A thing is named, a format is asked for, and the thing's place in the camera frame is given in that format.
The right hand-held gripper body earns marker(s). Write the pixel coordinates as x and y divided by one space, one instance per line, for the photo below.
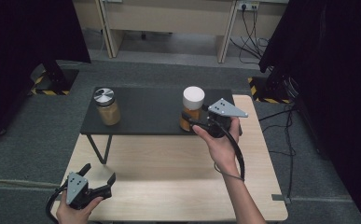
224 109

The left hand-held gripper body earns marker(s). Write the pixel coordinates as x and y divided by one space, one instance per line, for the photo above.
75 189

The white-lid amber jar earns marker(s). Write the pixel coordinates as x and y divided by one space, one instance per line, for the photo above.
193 98

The black metal shelf rack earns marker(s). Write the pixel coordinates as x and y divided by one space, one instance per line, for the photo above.
150 110

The silver-lid glass spice jar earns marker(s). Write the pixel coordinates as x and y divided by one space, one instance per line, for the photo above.
108 112

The person's left hand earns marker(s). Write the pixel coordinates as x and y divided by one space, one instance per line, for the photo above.
72 216

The person's right hand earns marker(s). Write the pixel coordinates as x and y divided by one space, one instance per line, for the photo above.
223 152

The stand base with striped tape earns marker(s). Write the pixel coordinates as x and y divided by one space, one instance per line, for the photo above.
270 88
55 82

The beige wooden desk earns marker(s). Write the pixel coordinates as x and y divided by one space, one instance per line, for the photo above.
169 18

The grey floor tape piece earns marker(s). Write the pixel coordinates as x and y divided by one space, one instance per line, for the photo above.
280 198

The black curtain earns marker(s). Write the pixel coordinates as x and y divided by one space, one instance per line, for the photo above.
340 93
19 46

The wall power socket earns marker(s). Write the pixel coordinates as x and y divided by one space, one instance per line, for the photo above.
248 5

